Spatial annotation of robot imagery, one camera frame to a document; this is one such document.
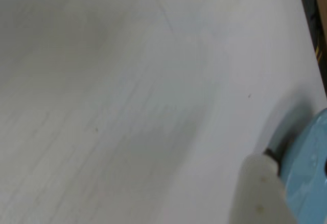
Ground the blue round dish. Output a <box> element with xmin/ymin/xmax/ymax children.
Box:
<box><xmin>267</xmin><ymin>106</ymin><xmax>327</xmax><ymax>224</ymax></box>

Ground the brown cardboard box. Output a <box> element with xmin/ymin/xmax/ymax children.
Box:
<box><xmin>315</xmin><ymin>0</ymin><xmax>327</xmax><ymax>40</ymax></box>

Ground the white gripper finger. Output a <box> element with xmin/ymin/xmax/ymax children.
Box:
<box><xmin>230</xmin><ymin>148</ymin><xmax>297</xmax><ymax>224</ymax></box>

